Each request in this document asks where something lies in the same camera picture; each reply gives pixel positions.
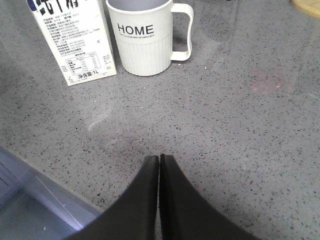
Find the wooden mug tree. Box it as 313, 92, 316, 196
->
290, 0, 320, 19

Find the blue white milk carton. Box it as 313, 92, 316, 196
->
27, 0, 117, 86

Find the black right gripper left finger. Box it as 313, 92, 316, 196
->
67, 155, 160, 240

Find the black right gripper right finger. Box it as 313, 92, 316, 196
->
159, 154, 256, 240

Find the cream HOME mug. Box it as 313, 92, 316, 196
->
106, 0, 194, 77

